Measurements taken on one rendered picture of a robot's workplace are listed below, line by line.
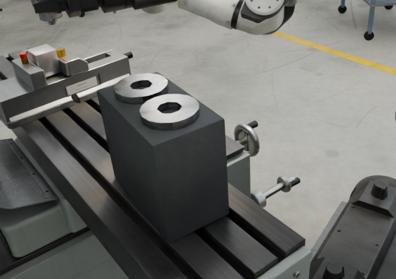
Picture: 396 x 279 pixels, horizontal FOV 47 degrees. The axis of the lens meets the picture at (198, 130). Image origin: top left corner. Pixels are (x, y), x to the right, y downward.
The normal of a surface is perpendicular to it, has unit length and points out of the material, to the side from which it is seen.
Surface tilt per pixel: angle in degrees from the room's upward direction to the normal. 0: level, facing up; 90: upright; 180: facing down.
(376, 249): 0
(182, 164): 90
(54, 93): 90
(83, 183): 0
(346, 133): 0
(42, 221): 90
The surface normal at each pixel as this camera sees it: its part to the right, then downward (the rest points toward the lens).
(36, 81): 0.63, 0.36
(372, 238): -0.07, -0.85
